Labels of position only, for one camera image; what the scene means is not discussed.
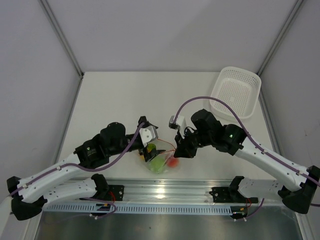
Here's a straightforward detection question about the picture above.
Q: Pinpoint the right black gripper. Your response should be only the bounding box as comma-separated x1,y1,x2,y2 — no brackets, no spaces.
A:
174,127,213,159

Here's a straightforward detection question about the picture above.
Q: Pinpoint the yellow green mango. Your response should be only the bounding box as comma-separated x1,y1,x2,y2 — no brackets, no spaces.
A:
138,143,157,161

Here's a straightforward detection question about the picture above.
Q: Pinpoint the red yellow peach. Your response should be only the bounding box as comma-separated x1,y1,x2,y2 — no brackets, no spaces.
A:
166,156,180,168

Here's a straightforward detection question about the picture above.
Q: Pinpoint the clear orange-zipper zip bag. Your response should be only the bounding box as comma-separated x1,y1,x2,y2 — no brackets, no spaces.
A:
138,138,180,174

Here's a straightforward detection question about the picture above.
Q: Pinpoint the green apple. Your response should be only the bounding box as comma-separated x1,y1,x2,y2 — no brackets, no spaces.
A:
149,156,166,174

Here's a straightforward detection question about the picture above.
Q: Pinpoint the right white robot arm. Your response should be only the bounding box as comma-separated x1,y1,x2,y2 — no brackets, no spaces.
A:
168,109,320,214

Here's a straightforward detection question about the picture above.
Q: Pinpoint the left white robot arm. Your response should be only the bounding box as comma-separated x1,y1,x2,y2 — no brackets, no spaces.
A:
6,116,162,221

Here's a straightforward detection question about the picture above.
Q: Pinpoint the white perforated plastic basket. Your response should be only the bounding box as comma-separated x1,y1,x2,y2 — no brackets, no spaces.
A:
210,66,262,122

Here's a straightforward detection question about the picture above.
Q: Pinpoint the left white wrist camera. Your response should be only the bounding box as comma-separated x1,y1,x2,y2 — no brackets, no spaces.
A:
139,126,158,148

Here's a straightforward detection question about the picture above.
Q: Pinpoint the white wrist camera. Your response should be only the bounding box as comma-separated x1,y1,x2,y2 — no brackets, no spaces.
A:
139,126,158,148
168,115,187,139

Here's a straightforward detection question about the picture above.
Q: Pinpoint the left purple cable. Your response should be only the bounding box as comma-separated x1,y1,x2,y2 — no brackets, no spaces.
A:
8,121,146,221

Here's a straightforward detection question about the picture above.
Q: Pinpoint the purple cable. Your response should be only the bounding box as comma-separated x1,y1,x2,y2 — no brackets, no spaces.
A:
173,96,320,222
8,121,146,221

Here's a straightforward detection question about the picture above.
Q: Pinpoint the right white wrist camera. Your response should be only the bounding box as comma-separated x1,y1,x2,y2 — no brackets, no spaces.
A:
168,115,187,139

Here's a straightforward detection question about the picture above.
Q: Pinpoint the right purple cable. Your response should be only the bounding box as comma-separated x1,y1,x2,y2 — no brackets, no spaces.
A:
173,96,320,222

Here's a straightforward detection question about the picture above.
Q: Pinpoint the aluminium mounting rail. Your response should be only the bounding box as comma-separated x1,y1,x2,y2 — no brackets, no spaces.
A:
106,178,284,205

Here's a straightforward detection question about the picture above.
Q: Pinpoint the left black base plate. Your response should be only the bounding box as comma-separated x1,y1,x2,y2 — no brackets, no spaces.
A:
106,184,125,202

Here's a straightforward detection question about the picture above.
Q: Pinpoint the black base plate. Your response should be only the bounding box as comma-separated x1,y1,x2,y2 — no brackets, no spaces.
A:
106,184,125,202
209,186,259,204

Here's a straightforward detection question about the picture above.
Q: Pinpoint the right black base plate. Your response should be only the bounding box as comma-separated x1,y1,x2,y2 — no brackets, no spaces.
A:
209,186,259,204

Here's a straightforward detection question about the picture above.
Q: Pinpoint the white slotted cable duct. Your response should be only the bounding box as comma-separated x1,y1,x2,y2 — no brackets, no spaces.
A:
44,202,233,216

